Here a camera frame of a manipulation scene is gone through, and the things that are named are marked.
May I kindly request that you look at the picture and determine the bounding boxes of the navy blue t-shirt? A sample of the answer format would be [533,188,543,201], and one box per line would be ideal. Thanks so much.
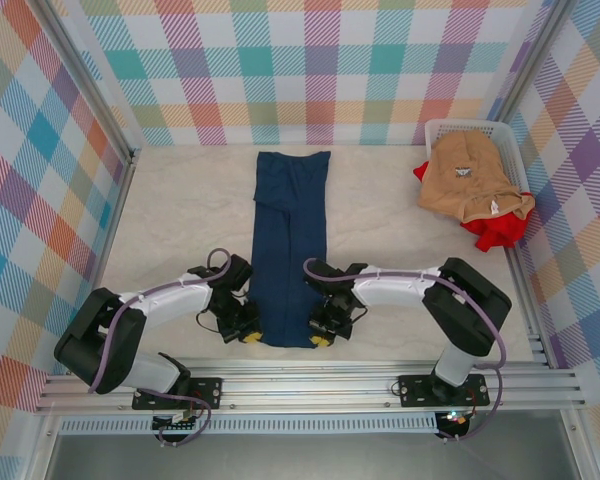
[251,150,334,350]

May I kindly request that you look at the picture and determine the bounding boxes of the grey metal sheet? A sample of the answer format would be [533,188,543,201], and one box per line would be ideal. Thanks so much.
[44,432,581,480]

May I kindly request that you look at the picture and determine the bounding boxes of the red t-shirt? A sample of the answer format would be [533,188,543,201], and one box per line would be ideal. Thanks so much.
[412,162,534,253]

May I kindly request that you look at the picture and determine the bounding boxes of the tan t-shirt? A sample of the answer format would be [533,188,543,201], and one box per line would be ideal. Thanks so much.
[417,133,536,224]

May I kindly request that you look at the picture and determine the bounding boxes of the white plastic basket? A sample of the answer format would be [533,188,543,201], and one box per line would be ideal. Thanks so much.
[424,118,534,251]

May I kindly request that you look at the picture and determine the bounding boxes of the aluminium mounting rail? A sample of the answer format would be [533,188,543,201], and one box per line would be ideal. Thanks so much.
[34,354,586,416]

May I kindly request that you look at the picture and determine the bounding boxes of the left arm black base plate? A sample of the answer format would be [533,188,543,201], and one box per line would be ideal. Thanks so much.
[132,377,224,411]

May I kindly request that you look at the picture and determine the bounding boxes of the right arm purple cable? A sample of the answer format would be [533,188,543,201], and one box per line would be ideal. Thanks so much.
[302,257,506,444]

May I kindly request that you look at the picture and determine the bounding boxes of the white slotted cable duct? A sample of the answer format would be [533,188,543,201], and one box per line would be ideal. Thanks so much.
[59,417,439,435]

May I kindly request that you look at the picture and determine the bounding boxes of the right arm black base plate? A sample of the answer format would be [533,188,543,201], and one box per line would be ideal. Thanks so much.
[397,374,491,409]

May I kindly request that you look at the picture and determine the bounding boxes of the aluminium corner post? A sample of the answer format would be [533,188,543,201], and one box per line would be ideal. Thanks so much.
[29,0,144,166]
[487,0,576,124]

